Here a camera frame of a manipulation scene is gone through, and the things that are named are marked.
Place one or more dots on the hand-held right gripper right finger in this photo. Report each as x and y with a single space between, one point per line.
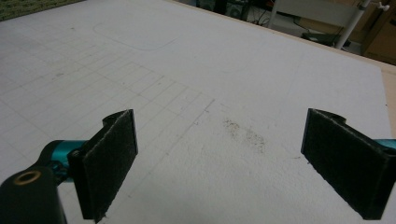
348 168

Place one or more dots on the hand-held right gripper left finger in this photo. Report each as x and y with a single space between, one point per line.
106 168

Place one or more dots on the green woven basket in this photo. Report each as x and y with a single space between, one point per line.
28 7

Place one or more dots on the black flat device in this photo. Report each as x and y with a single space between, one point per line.
319 38

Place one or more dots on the large cardboard box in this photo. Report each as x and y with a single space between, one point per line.
381 34

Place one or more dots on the white metal stand leg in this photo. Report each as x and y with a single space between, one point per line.
351 25
274 12

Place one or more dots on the white foam mat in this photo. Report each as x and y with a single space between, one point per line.
218 77

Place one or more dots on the black computer tower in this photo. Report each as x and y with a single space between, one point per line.
236 10

